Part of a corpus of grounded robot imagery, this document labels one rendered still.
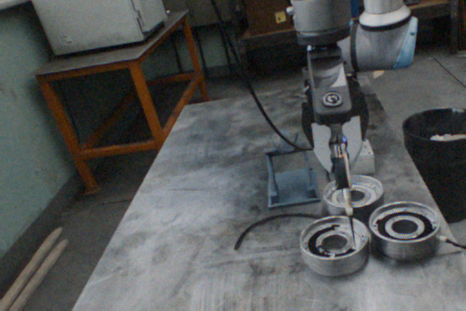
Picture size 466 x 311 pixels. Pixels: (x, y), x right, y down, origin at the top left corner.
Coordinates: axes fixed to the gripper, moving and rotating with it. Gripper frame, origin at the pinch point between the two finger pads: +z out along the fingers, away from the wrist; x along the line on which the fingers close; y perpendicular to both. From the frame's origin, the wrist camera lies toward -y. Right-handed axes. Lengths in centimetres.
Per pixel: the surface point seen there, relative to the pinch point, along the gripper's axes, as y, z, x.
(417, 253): -8.8, 11.4, -8.8
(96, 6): 208, -9, 108
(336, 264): -10.1, 10.2, 3.0
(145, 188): 28, 13, 42
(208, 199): 18.7, 13.4, 26.2
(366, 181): 11.1, 10.2, -5.2
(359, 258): -9.1, 10.6, -0.3
